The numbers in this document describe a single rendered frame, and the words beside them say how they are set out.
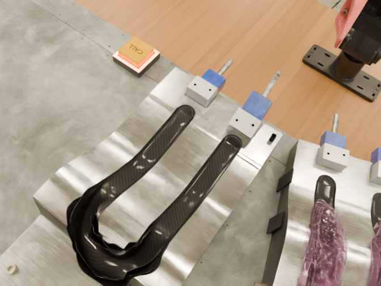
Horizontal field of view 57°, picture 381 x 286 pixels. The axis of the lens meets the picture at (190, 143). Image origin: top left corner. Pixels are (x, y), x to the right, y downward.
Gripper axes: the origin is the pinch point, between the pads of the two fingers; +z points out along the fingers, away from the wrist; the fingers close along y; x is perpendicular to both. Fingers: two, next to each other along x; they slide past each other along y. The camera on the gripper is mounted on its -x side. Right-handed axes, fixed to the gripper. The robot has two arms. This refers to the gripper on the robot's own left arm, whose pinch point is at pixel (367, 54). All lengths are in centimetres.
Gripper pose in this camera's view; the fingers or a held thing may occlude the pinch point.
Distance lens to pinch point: 43.3
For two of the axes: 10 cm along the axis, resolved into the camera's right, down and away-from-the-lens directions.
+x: -0.7, 4.4, 8.9
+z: -6.0, 7.0, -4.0
